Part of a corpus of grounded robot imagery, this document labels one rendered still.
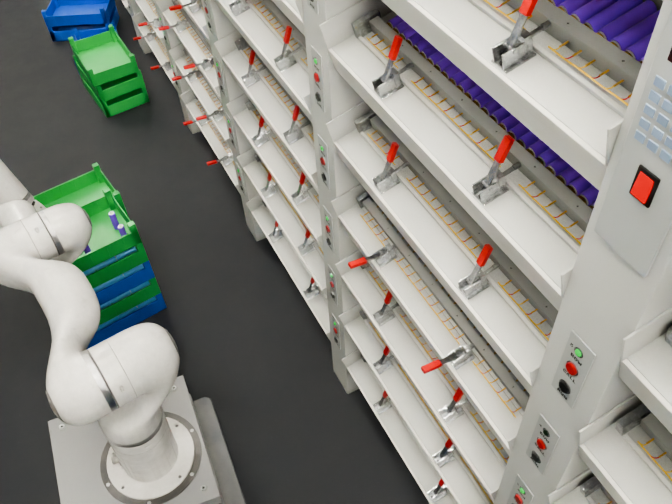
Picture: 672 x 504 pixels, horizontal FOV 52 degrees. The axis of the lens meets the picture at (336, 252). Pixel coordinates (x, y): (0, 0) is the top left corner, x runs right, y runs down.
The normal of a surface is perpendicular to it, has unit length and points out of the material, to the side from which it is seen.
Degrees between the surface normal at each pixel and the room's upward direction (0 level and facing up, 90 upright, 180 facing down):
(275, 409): 0
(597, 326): 90
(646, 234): 90
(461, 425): 15
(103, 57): 0
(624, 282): 90
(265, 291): 0
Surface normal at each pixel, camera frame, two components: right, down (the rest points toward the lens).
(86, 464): 0.00, -0.65
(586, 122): -0.28, -0.54
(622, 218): -0.89, 0.36
